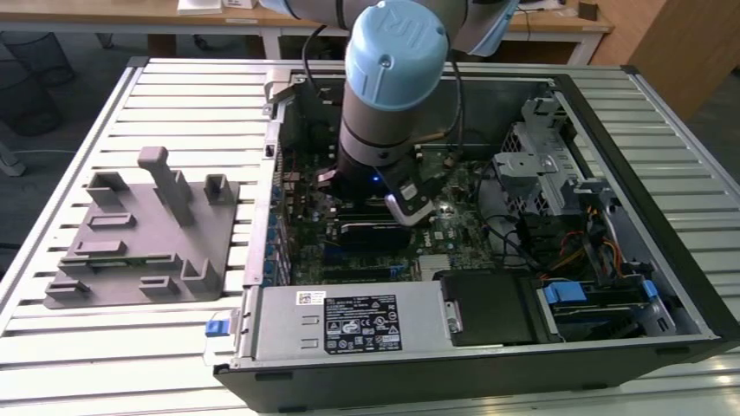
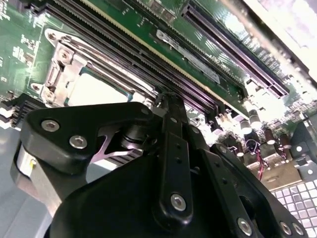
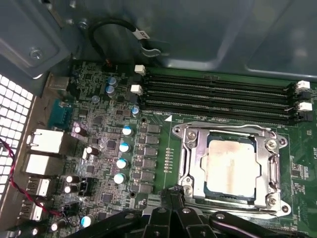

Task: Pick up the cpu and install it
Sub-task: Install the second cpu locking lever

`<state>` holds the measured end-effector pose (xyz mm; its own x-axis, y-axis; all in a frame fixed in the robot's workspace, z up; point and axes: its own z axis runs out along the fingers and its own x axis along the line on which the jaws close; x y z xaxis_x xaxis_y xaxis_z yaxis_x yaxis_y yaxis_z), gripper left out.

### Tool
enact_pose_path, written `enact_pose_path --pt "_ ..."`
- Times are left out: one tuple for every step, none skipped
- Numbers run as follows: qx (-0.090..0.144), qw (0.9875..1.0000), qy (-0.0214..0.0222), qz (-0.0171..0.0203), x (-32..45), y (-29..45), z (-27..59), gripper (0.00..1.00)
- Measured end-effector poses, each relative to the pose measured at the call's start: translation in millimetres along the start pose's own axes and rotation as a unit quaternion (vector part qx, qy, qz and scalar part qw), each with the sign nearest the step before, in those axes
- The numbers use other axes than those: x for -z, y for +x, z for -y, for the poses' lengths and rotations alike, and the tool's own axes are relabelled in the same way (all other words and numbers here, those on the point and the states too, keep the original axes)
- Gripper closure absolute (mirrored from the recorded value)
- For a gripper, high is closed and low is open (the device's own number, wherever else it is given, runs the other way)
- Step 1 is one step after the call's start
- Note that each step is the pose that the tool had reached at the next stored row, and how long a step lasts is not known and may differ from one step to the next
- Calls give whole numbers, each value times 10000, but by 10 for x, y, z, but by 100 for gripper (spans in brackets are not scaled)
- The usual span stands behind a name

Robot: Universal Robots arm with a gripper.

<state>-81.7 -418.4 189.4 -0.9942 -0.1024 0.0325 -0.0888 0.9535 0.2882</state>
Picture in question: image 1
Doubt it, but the black RAM slot bank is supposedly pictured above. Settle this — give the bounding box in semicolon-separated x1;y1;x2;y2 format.
335;203;439;225

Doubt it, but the black graphics card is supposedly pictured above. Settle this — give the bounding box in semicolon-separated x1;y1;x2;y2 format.
338;220;415;253

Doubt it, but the green motherboard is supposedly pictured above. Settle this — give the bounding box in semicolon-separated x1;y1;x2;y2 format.
271;145;514;289

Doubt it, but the black expansion slot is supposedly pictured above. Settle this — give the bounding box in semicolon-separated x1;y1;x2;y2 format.
321;266;390;281

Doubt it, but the silver chipset heatsink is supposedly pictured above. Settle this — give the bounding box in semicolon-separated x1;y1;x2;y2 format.
418;254;454;279

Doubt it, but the grey plastic case foot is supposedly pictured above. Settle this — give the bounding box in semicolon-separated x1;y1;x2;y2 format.
263;68;293;119

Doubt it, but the metal drive cage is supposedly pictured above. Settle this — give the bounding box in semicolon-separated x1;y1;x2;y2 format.
491;97;615;218

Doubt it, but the grey power supply unit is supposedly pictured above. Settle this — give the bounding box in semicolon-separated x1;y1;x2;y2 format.
231;279;465;361

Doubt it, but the black plastic fan shroud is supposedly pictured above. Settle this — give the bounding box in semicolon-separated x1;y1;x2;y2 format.
433;268;553;348

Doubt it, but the grey parts rack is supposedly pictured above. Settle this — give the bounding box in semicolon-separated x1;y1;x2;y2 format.
43;146;245;311

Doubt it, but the blue case latch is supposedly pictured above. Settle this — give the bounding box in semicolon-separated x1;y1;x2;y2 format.
205;317;234;339

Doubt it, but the blue disk carrier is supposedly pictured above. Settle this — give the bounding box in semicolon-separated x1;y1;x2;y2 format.
542;279;659;315

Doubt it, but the black PC case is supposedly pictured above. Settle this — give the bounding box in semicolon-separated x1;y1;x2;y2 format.
202;64;735;415

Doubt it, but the white cardboard box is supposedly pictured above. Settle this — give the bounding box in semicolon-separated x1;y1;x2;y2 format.
177;0;225;16

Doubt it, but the black mesh waste bin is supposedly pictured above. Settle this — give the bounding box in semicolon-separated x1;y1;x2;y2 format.
0;80;65;138
0;30;78;86

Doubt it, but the grey metal furniture foot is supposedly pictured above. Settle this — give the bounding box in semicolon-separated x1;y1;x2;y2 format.
0;140;27;178

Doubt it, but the wooden cabinet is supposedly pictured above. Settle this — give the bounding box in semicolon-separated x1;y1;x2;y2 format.
589;0;740;125

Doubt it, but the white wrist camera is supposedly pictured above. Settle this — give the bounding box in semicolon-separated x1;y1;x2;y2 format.
382;175;437;227

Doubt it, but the coloured wire bundle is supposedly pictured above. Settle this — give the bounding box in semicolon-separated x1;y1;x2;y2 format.
537;207;630;281

